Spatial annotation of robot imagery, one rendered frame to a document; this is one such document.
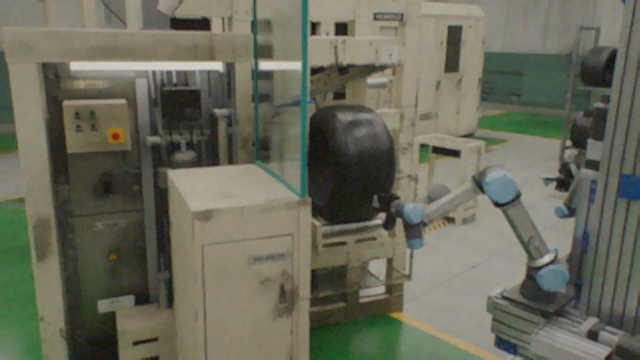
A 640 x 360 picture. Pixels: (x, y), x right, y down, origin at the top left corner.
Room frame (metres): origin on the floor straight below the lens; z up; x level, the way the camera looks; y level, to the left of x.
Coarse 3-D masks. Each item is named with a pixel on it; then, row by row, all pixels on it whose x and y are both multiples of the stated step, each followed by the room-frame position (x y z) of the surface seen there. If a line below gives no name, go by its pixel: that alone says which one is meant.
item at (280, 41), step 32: (256, 0) 2.25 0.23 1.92; (288, 0) 1.91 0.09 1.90; (256, 32) 2.26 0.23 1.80; (288, 32) 1.91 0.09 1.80; (256, 64) 2.27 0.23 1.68; (288, 64) 1.91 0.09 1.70; (256, 96) 2.27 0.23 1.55; (288, 96) 1.91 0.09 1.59; (256, 128) 2.27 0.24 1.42; (288, 128) 1.91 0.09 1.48; (256, 160) 2.27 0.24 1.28; (288, 160) 1.91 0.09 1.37
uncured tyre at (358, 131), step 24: (312, 120) 2.69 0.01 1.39; (336, 120) 2.52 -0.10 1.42; (360, 120) 2.54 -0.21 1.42; (312, 144) 2.91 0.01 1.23; (336, 144) 2.44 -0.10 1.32; (360, 144) 2.44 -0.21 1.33; (384, 144) 2.48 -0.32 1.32; (312, 168) 2.90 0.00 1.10; (336, 168) 2.42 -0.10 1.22; (360, 168) 2.40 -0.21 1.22; (384, 168) 2.45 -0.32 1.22; (312, 192) 2.82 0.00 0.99; (336, 192) 2.42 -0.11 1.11; (360, 192) 2.41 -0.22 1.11; (384, 192) 2.46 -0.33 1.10; (336, 216) 2.48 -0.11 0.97; (360, 216) 2.51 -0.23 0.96
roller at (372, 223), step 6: (348, 222) 2.54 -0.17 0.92; (354, 222) 2.55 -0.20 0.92; (360, 222) 2.56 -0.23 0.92; (366, 222) 2.56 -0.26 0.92; (372, 222) 2.57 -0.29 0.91; (378, 222) 2.58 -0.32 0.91; (324, 228) 2.48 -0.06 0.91; (330, 228) 2.49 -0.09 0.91; (336, 228) 2.50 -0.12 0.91; (342, 228) 2.51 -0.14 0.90; (348, 228) 2.52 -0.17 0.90; (354, 228) 2.53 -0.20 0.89; (360, 228) 2.55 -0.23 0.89; (366, 228) 2.57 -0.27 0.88
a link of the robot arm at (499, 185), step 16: (496, 176) 2.06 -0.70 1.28; (512, 176) 2.08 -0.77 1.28; (496, 192) 2.05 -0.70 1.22; (512, 192) 2.04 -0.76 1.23; (512, 208) 2.07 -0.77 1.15; (512, 224) 2.08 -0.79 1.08; (528, 224) 2.06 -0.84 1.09; (528, 240) 2.06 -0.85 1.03; (528, 256) 2.08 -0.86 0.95; (544, 256) 2.05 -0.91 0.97; (544, 272) 2.02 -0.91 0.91; (560, 272) 2.01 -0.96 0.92; (544, 288) 2.03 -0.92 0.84; (560, 288) 2.02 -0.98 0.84
